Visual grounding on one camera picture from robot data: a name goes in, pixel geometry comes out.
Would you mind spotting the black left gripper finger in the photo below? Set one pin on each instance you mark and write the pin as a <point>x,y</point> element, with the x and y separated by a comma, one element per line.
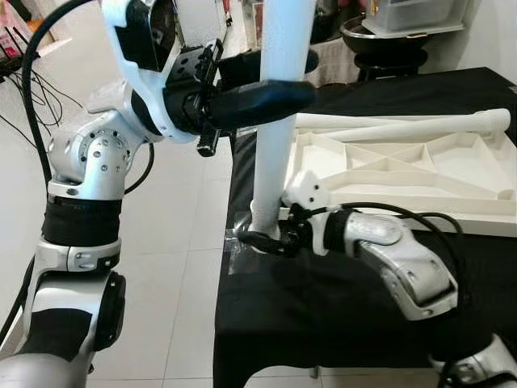
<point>242,69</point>
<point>266,101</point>

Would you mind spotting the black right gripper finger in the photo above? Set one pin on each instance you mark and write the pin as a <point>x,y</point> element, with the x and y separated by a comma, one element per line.
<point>260,242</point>

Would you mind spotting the white plastic table leg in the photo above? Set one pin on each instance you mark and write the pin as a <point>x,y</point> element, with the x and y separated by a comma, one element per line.
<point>283,40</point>
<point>420,127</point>
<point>323,121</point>

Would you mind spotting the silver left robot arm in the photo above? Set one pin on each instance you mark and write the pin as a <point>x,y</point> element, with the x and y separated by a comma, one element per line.
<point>89,162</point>

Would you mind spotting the clear tape patch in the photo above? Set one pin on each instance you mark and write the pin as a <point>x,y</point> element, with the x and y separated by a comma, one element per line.
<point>242,260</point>

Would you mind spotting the red printed box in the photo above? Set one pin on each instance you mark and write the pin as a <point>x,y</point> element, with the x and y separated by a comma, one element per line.
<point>254,24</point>

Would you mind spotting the beige skirted side table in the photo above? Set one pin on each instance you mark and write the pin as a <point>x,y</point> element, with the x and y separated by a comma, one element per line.
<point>331,69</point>

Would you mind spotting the black bag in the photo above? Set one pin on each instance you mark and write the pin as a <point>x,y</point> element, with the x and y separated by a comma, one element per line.
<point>335,16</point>

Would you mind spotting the black round stool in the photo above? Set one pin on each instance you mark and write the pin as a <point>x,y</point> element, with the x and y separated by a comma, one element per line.
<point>388,69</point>

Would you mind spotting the clear plastic storage box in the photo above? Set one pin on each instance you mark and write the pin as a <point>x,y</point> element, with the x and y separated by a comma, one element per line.
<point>416,16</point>

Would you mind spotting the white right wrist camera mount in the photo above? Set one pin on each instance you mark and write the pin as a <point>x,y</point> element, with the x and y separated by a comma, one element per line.
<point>305,190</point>

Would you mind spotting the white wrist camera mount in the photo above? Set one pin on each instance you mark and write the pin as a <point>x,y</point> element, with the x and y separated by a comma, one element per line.
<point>305,190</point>
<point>141,77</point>

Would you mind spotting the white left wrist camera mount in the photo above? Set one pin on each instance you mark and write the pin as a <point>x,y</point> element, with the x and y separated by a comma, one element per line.
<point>141,77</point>

